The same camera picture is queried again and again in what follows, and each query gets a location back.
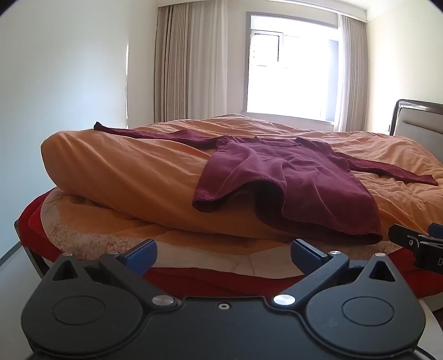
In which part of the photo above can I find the padded bed headboard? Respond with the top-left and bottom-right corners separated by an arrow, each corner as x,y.
389,99 -> 443,137

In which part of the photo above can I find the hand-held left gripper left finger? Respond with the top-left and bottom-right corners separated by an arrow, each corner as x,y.
51,239 -> 178,310

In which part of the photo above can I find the window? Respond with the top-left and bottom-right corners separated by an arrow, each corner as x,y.
245,11 -> 339,122

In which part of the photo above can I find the beige curtain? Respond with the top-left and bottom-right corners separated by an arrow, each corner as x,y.
334,13 -> 369,133
154,0 -> 248,122

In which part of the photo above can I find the beige patterned mattress cover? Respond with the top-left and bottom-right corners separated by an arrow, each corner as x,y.
41,190 -> 421,278

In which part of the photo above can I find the orange duvet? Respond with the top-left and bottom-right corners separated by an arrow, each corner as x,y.
40,116 -> 443,243

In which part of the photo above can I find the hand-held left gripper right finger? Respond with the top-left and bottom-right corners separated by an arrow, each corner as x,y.
270,239 -> 396,308

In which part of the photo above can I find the maroon long-sleeve shirt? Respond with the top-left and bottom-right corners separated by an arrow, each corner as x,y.
93,121 -> 439,246

